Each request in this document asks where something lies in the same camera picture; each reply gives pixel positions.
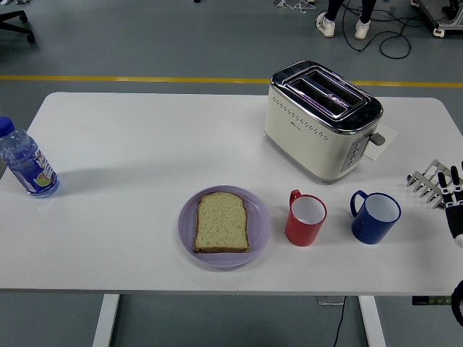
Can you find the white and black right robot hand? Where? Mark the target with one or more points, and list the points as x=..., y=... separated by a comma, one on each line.
x=455, y=217

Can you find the blue enamel mug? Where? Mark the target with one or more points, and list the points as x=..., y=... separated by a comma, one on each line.
x=370, y=229

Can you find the red enamel mug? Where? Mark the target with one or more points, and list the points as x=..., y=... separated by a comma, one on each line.
x=302, y=233

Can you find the silver metal toast rack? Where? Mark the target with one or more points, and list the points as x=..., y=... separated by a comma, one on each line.
x=427, y=180

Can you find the black table control panel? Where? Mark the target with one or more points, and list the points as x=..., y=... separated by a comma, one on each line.
x=432, y=300

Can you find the white paper sheet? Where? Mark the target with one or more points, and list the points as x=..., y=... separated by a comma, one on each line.
x=387, y=142

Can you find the white table leg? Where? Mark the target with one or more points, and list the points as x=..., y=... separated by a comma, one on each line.
x=372, y=321
x=105, y=321

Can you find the cream and chrome toaster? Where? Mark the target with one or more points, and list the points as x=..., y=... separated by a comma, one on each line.
x=307, y=144

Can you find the grey equipment cart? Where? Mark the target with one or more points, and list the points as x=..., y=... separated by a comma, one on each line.
x=446, y=23

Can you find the purple round plate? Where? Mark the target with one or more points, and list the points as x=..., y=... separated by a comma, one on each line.
x=258, y=224

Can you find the person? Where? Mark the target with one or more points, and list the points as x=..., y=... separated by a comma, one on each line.
x=327, y=25

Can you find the slice of toast bread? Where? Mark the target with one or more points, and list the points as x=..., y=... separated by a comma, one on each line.
x=221, y=224

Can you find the yellow floor tape line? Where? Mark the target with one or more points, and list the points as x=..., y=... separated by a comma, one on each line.
x=144, y=78

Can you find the clear bottle with blue cap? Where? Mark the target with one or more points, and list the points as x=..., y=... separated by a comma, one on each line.
x=30, y=166

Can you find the black office chair base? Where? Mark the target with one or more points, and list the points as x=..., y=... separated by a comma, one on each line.
x=16, y=18

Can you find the grey under-table bracket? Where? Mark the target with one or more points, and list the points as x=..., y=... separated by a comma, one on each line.
x=327, y=300

